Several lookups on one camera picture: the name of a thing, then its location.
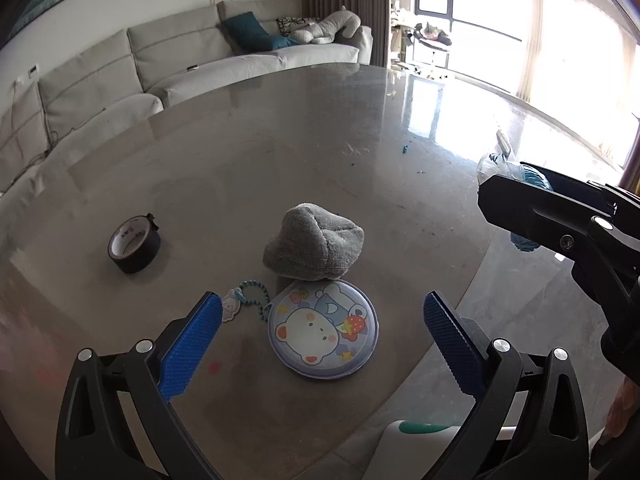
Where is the person's right hand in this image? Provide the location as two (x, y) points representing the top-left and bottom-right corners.
(606, 377), (638, 440)

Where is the grey plush toy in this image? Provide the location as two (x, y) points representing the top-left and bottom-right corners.
(290, 7), (362, 45)

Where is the dark framed window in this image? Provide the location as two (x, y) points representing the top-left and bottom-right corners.
(414, 0), (532, 95)

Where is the chair with clothes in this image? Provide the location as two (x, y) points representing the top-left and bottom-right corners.
(407, 22), (453, 78)

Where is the light blue wrapper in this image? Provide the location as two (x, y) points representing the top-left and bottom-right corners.
(509, 165), (554, 254)

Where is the white trash bin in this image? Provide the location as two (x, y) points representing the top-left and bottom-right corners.
(382, 419), (516, 480)

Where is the sheer white curtain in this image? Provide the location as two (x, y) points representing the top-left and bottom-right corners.
(515, 0), (640, 171)

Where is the grey coffee table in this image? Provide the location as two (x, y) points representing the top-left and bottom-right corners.
(0, 62), (640, 480)

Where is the bear charm bead keychain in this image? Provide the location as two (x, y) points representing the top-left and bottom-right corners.
(220, 280), (274, 324)

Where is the black white flower pillow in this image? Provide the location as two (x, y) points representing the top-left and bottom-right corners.
(276, 16), (322, 34)

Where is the grey knitted hat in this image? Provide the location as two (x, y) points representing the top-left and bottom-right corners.
(262, 202), (366, 281)

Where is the black tape roll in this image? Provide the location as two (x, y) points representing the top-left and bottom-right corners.
(107, 213), (162, 275)

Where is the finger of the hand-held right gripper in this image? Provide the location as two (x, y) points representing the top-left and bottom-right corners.
(476, 174), (618, 262)
(519, 161), (628, 207)

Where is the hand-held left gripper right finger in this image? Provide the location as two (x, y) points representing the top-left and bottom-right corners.
(422, 290), (591, 480)

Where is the clear plastic bag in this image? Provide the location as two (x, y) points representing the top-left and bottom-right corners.
(477, 129), (524, 187)

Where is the teal pillow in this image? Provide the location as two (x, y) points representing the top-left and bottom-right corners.
(222, 11), (302, 54)

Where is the grey fabric sofa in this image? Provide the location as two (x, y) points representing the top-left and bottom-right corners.
(0, 0), (374, 196)

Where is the round bear print pouch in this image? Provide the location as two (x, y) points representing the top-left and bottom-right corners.
(267, 280), (381, 380)

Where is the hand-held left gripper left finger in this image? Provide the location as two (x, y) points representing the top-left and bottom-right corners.
(55, 291), (224, 480)

